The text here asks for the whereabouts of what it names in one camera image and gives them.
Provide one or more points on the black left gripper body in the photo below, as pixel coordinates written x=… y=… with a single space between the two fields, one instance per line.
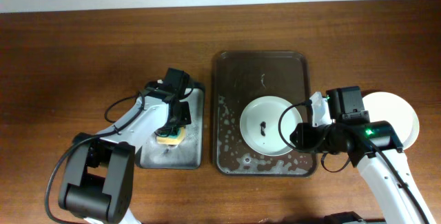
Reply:
x=185 y=116

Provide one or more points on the green yellow sponge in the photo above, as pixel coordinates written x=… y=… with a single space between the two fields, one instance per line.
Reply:
x=171 y=136

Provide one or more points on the pale green plate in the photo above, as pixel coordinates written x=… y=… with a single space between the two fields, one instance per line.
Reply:
x=266 y=123

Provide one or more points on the cream white plate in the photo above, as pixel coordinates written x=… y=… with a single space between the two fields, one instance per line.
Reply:
x=385 y=106

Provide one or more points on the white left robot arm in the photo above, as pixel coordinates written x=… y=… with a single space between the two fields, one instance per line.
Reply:
x=99 y=168

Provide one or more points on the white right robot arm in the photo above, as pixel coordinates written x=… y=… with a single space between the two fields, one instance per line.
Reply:
x=375 y=150

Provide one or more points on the small black sponge tray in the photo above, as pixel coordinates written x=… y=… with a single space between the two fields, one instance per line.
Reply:
x=187 y=154

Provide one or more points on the brown serving tray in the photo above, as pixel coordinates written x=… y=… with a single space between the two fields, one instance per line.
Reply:
x=239 y=77

